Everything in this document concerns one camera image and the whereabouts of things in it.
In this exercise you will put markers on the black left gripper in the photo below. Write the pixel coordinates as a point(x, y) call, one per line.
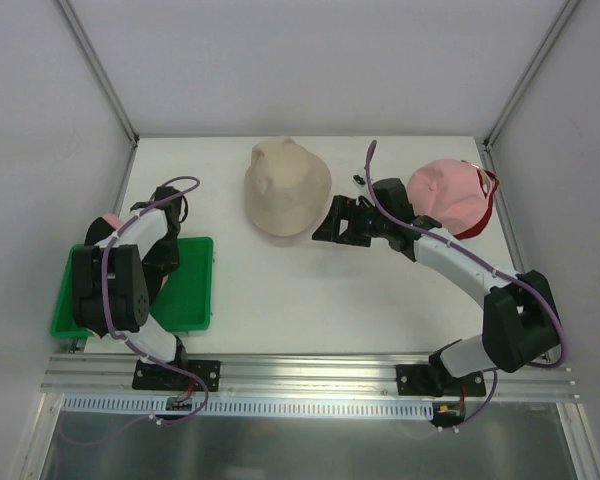
point(161, 257)

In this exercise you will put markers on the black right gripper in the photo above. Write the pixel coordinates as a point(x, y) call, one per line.
point(353, 221)

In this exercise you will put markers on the black bucket hat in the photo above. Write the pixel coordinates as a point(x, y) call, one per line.
point(96, 232)

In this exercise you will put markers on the beige bucket hat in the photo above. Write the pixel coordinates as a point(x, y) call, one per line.
point(286, 187)

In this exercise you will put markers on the pink cap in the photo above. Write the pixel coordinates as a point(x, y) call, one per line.
point(433, 189)

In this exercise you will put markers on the dark red cap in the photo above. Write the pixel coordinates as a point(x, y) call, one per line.
point(474, 208)

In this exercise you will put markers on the pink black-trimmed hat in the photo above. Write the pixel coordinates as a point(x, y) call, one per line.
point(144, 232)

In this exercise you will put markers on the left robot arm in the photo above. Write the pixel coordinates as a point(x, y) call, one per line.
point(118, 273)

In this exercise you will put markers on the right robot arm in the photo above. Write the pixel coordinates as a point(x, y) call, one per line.
point(519, 318)

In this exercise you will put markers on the green plastic tray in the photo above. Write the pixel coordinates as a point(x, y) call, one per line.
point(183, 304)

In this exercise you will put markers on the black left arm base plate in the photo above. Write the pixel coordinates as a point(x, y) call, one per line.
point(150, 377)

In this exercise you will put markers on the aluminium rail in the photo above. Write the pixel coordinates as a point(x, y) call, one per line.
point(356, 377)

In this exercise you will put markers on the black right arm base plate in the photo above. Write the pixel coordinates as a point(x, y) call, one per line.
point(421, 380)

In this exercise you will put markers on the white slotted cable duct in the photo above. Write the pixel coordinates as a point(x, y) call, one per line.
point(250, 407)

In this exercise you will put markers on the left aluminium frame post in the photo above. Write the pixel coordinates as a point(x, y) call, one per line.
point(87, 50)

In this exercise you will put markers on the aluminium frame post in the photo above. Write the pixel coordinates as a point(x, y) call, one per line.
point(558, 25)
point(87, 50)

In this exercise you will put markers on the right aluminium frame post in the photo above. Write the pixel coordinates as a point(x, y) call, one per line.
point(558, 25)

